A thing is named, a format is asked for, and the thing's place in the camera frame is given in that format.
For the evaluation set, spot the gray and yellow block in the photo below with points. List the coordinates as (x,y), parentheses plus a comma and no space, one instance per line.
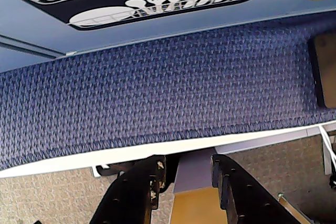
(194,203)

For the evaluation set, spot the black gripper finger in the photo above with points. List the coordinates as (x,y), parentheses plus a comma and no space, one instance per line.
(244,197)
(131,197)

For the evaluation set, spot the black table clamp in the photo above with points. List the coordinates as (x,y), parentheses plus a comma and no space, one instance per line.
(110,170)

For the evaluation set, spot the blue woven rug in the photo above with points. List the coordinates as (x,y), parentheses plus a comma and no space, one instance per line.
(157,90)

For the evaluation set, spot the oven door with window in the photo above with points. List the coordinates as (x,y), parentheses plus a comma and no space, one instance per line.
(328,77)

